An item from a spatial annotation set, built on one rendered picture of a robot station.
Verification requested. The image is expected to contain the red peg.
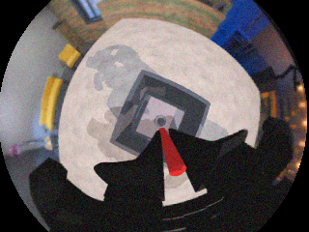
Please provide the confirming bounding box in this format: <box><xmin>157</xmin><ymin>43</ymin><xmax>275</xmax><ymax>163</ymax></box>
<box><xmin>159</xmin><ymin>128</ymin><xmax>186</xmax><ymax>177</ymax></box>

